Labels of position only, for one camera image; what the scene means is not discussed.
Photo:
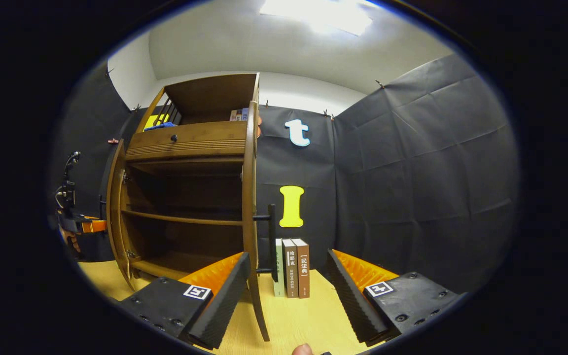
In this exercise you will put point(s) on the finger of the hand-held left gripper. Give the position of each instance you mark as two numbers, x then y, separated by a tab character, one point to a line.
91	226

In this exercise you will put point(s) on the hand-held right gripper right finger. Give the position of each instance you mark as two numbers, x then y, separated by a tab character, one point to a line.
348	301

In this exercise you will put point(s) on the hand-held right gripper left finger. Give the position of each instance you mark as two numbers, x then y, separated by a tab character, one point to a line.
227	296

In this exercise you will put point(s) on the wooden shoe cabinet door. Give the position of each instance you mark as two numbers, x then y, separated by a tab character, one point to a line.
114	212
250	197

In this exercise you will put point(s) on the wooden double-door shoe cabinet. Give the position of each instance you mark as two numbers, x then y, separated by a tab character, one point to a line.
205	93

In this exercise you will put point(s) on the metal door hinge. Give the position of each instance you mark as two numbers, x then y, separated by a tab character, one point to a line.
125	176
130	254

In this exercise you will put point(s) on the wooden cabinet drawer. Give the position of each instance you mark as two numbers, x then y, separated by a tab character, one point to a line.
190	140

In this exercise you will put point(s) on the white book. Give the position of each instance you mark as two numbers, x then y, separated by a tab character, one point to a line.
279	286

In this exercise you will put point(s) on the brown book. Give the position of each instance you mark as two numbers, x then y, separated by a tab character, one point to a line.
303	268

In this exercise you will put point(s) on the grey book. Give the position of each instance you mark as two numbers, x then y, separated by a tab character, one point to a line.
290	268

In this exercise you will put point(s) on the black backdrop cloth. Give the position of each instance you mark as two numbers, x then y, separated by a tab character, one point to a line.
412	172

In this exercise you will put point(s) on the row of small books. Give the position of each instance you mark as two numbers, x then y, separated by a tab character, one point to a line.
238	115

